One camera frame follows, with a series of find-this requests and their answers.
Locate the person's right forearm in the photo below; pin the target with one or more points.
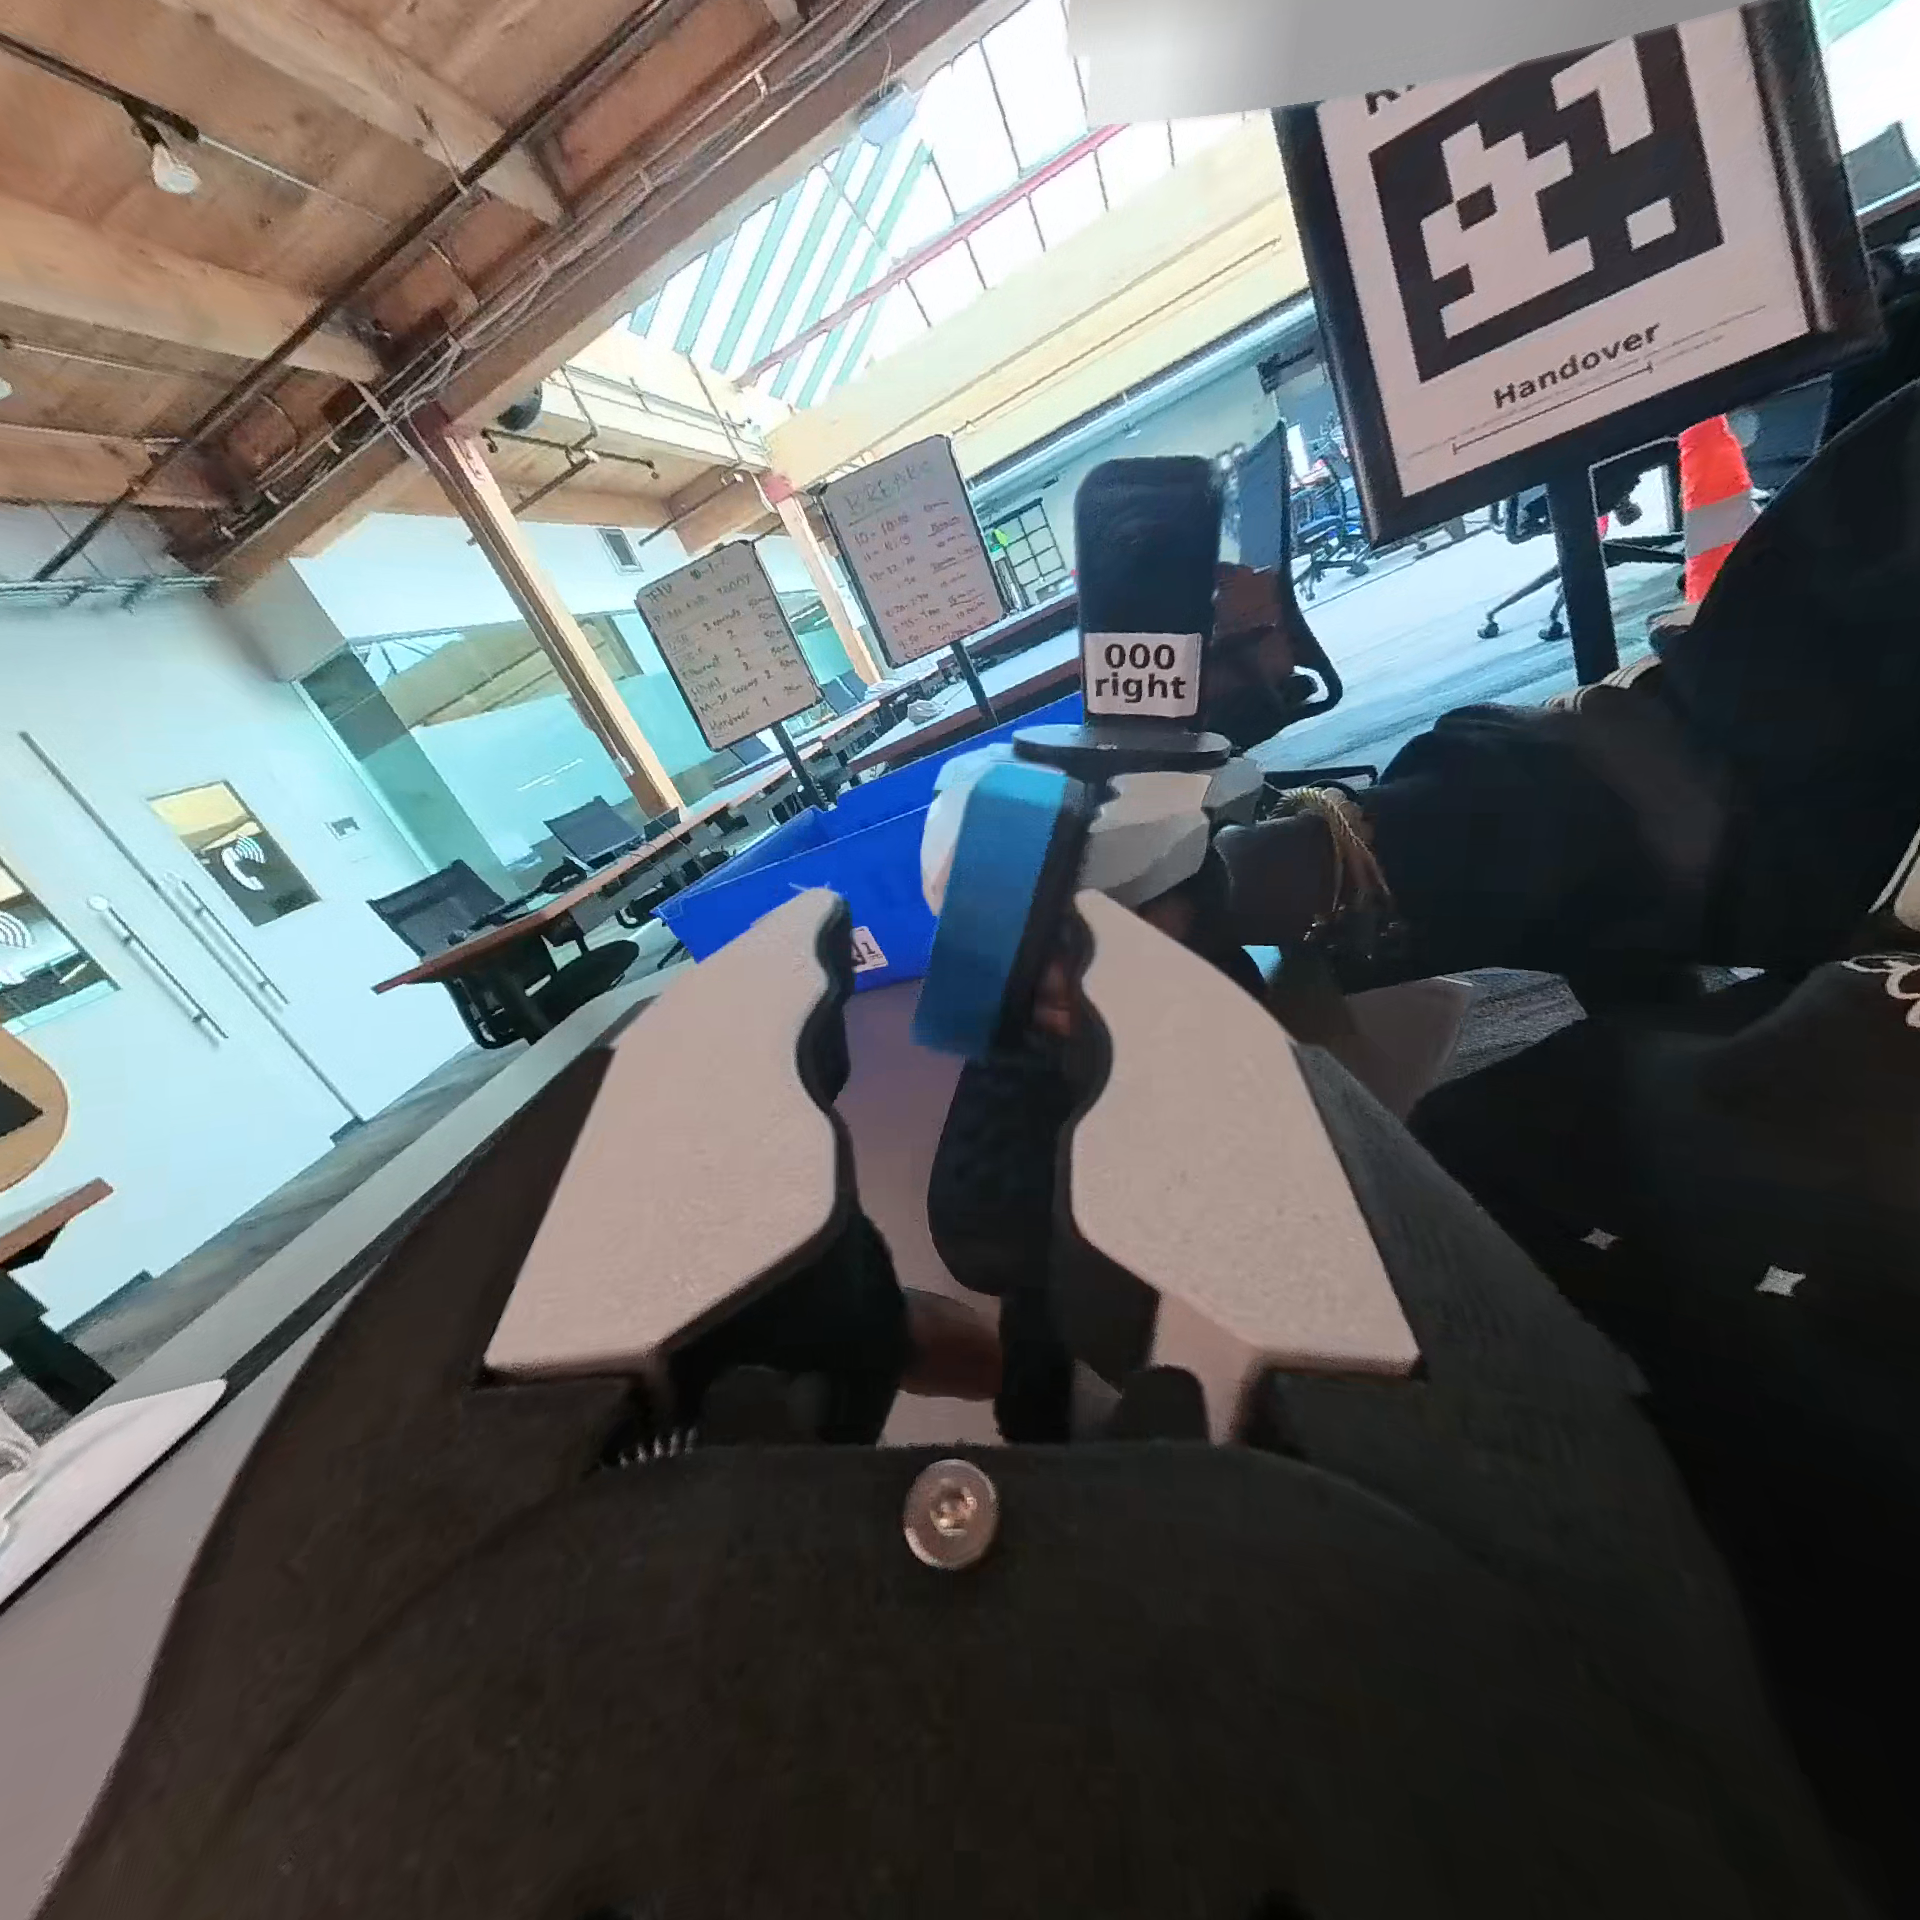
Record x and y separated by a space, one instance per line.
1619 813

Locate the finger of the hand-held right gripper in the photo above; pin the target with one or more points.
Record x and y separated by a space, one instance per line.
1171 834
951 806

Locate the blue black eraser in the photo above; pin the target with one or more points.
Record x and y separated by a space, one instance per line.
990 901

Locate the wooden support post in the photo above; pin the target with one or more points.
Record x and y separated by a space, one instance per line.
560 616

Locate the long wooden office desk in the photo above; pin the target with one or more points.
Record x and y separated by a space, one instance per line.
512 948

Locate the orange traffic cone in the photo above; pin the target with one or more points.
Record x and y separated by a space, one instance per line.
1715 511

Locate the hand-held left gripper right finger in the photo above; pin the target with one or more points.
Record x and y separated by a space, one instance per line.
1234 1186

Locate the black chair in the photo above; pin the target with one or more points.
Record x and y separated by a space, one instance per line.
481 931

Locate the brown leather chair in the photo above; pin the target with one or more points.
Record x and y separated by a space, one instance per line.
1283 651

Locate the written whiteboard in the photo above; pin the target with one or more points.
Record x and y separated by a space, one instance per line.
916 551
726 651

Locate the blue plastic bin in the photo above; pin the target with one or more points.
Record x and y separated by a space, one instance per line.
801 888

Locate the person's right hand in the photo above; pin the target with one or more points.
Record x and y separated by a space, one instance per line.
1276 888

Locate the printed marker sign board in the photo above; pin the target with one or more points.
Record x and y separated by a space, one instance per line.
1558 208

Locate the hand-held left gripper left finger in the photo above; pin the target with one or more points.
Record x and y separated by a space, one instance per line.
691 1186

